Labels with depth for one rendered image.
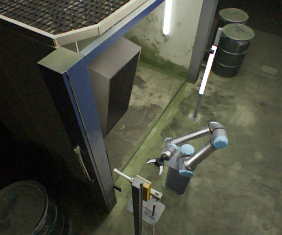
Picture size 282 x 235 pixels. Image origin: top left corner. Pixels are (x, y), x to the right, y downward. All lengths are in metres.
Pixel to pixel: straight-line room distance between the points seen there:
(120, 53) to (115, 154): 1.64
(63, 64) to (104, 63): 1.05
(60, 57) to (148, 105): 2.89
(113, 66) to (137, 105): 1.89
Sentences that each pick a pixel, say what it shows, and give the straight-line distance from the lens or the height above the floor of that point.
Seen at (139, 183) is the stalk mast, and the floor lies 1.64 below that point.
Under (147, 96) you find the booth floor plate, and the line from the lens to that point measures 4.20.
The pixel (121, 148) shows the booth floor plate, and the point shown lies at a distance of 3.50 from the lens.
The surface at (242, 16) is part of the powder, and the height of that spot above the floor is 0.86.
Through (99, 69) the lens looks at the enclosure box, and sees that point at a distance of 2.22.
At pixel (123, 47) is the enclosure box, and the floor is 1.67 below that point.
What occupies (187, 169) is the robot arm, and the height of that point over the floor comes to 0.91.
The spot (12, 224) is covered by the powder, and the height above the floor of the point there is 0.86.
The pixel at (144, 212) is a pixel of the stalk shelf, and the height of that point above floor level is 0.79.
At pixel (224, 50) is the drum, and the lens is 4.63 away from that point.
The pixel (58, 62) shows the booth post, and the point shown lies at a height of 2.29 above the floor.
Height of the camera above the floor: 3.01
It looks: 50 degrees down
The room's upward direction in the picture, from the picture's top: straight up
